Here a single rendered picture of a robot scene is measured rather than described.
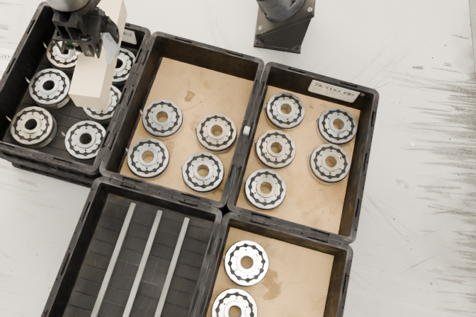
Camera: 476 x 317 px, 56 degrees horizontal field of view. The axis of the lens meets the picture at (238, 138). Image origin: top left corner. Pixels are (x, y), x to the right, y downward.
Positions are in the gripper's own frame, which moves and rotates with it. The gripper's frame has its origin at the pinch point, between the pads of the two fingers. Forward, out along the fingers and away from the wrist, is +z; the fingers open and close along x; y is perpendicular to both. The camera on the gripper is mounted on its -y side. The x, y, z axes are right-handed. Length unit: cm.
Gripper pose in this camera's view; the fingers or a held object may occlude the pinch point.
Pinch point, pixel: (98, 47)
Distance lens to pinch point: 100.3
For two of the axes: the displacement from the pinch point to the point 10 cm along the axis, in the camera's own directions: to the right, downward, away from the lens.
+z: -0.7, 3.4, 9.4
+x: 9.9, 1.2, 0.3
